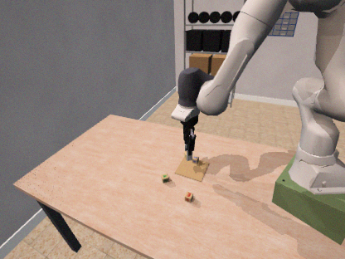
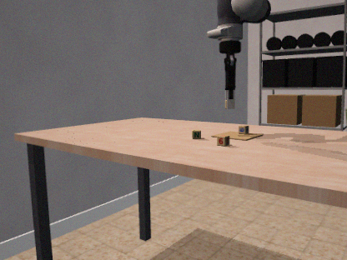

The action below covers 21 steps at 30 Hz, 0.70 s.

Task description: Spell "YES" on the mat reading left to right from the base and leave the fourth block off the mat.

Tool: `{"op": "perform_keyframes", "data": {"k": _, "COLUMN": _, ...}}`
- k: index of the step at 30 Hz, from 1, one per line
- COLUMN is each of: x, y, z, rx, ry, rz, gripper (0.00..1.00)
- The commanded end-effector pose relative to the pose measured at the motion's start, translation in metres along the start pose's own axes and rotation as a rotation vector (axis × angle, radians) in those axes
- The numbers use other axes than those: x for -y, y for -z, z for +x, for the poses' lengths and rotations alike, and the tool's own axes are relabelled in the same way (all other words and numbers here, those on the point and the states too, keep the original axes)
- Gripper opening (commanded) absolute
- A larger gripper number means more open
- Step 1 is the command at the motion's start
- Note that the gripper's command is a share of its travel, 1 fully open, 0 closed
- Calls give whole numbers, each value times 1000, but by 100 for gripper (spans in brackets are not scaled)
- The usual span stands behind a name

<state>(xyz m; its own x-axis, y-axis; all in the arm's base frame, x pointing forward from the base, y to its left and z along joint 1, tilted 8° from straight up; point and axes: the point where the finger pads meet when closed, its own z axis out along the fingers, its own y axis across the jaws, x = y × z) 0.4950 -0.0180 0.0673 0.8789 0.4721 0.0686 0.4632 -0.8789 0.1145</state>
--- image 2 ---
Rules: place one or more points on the tan flat mat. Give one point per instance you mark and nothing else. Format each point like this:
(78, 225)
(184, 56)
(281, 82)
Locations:
(238, 136)

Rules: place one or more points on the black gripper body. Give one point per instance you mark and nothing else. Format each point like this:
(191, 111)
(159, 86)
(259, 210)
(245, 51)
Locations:
(230, 47)

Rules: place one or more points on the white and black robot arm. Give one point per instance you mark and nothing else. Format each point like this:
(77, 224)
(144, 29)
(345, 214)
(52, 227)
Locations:
(232, 14)

